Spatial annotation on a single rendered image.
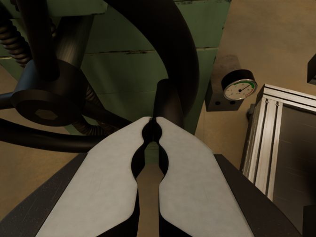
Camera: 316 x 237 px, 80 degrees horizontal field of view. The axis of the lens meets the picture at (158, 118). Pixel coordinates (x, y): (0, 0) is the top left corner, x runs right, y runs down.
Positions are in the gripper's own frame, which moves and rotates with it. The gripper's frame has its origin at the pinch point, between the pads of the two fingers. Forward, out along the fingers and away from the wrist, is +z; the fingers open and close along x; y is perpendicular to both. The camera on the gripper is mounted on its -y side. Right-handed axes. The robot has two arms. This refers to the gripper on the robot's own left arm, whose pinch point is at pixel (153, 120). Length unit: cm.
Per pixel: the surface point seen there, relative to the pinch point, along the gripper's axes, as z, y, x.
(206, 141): 73, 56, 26
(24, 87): 4.6, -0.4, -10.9
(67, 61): 9.6, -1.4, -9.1
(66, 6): 12.3, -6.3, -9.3
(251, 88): 24.5, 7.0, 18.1
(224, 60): 37.4, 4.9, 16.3
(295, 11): 171, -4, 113
